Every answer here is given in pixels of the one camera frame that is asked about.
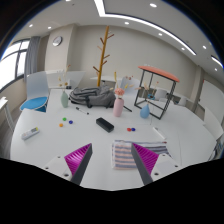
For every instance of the red round magnet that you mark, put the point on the red round magnet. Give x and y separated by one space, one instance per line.
128 129

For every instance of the short ceiling light strip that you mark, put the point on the short ceiling light strip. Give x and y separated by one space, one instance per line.
216 61

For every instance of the orange round magnet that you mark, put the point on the orange round magnet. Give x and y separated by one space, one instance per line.
61 125

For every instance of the round wall clock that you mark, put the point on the round wall clock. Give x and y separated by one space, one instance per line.
57 41

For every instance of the grey backpack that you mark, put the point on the grey backpack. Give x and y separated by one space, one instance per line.
95 96

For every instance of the grey curtain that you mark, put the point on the grey curtain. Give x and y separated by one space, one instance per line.
32 56

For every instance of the striped pink grey towel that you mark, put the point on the striped pink grey towel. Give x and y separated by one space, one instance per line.
121 155

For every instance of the black rectangular eraser box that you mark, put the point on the black rectangular eraser box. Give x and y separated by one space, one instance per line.
105 124

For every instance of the window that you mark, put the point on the window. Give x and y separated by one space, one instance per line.
11 65

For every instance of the long ceiling light strip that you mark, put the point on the long ceiling light strip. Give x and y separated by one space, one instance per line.
99 7

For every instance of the green vase with dried flowers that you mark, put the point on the green vase with dried flowers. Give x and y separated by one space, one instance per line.
64 100

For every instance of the blue vase with dried stems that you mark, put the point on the blue vase with dried stems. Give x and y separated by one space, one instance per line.
144 112

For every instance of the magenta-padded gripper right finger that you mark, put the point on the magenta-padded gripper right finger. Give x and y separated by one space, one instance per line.
146 158

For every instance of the black and white marker pen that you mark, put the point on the black and white marker pen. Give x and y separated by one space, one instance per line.
82 110

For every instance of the recessed ceiling spotlights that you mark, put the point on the recessed ceiling spotlights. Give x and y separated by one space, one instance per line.
153 5

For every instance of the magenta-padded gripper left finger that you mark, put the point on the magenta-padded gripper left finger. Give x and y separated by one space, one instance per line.
77 158

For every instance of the black frame orange-top side table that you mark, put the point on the black frame orange-top side table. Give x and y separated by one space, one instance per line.
158 72

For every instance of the green round magnet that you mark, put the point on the green round magnet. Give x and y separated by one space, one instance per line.
64 118

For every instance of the white slim remote control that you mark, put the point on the white slim remote control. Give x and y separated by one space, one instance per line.
159 133

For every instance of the pink vase with flowers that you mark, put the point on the pink vase with flowers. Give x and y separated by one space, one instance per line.
118 108

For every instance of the yellow wooden coat rack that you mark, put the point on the yellow wooden coat rack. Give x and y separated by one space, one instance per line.
102 56

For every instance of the white chair with blue seat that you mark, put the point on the white chair with blue seat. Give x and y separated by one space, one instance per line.
35 101

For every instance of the blue round magnet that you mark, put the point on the blue round magnet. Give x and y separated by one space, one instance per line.
70 122
133 129

